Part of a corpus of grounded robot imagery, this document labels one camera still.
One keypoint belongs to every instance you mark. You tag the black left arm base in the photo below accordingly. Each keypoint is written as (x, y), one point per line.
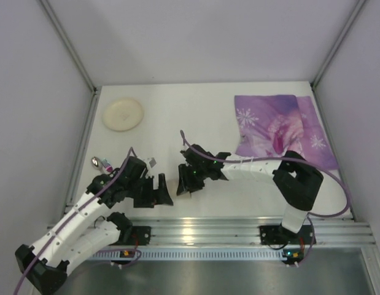
(139, 236)

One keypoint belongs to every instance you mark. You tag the left aluminium frame post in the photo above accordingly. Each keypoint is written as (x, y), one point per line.
(68, 45)

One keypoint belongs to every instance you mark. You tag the aluminium frame post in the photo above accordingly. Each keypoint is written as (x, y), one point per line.
(68, 45)
(343, 33)

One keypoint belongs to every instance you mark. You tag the cream beige cup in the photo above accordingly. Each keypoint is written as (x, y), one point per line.
(172, 186)

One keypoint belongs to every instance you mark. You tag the purple Elsa placemat cloth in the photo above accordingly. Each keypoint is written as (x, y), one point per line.
(269, 126)

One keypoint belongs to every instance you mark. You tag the silver spoon green handle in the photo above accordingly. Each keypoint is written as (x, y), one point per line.
(97, 163)

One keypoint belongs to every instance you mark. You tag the aluminium front rail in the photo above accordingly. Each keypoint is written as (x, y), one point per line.
(246, 232)

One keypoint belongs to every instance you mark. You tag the slotted grey cable duct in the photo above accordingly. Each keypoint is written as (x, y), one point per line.
(215, 254)

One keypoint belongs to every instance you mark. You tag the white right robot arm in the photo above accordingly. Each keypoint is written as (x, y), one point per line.
(298, 182)

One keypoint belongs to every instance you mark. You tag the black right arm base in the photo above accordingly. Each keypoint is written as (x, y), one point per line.
(273, 235)

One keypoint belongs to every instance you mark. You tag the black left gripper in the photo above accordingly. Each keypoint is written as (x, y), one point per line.
(151, 190)

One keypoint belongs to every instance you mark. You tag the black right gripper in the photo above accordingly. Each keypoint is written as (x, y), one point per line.
(193, 177)

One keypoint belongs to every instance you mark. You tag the cream round plate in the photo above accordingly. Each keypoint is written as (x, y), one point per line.
(122, 114)

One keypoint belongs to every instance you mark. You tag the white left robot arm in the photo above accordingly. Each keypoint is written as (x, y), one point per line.
(91, 225)

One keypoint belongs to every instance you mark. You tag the right aluminium frame post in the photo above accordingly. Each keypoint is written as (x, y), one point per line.
(343, 33)

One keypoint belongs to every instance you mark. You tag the pink fork patterned handle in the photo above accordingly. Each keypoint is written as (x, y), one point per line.
(107, 166)

